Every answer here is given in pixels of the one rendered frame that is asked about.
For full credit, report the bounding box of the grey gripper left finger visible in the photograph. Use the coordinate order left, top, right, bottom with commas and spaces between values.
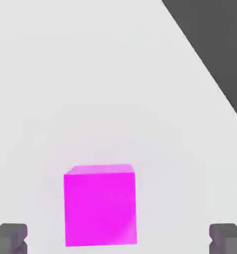
0, 223, 28, 254

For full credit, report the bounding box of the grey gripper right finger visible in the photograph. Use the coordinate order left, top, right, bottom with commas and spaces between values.
209, 223, 237, 254

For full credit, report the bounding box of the small magenta cube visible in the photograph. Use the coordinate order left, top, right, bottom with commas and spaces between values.
63, 164, 138, 248

